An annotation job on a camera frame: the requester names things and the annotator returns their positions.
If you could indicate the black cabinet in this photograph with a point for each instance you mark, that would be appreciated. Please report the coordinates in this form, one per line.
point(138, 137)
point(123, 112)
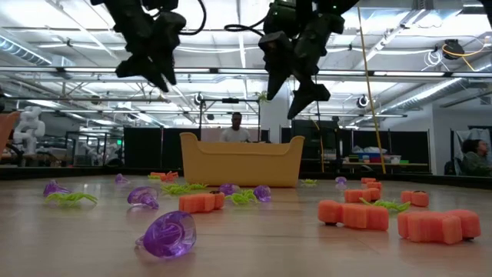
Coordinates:
point(307, 146)

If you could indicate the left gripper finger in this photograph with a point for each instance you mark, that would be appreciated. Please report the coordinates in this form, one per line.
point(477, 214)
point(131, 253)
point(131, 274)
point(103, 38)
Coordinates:
point(167, 38)
point(138, 67)

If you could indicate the person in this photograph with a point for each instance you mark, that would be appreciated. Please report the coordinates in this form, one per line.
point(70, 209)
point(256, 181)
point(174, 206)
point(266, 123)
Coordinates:
point(234, 134)
point(474, 161)

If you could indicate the white humanoid robot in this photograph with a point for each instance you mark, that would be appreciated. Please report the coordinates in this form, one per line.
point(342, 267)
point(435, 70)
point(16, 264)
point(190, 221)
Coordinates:
point(28, 131)

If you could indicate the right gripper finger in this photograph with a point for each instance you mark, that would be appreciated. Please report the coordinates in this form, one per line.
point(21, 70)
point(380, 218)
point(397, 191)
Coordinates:
point(278, 57)
point(307, 94)

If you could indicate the black partition panel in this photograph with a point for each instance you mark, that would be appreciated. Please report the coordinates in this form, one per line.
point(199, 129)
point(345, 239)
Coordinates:
point(142, 150)
point(407, 144)

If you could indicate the yellow plastic bin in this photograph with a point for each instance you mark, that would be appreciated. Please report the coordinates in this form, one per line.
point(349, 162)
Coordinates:
point(242, 169)

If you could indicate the wooden work table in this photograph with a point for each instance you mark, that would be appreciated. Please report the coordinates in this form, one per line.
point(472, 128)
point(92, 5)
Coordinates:
point(384, 165)

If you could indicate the white square building column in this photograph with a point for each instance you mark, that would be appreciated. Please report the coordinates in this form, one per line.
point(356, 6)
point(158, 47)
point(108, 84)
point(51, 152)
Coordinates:
point(274, 123)

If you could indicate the orange plastic bin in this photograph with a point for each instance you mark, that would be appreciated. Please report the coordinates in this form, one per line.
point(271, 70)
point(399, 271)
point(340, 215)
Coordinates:
point(5, 131)

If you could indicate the black gantry frame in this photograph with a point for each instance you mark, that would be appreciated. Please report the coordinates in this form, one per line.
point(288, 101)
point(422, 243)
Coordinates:
point(230, 101)

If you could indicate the white hanging cloth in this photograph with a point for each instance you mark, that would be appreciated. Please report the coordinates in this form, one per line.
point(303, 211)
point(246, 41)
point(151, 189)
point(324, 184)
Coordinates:
point(459, 134)

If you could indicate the translucent purple witch hat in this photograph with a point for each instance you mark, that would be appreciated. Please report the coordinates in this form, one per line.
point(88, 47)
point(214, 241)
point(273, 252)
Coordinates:
point(52, 189)
point(340, 180)
point(120, 179)
point(143, 197)
point(228, 189)
point(169, 234)
point(262, 193)

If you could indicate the blue storage box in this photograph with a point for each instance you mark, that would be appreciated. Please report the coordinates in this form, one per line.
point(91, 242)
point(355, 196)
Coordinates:
point(369, 156)

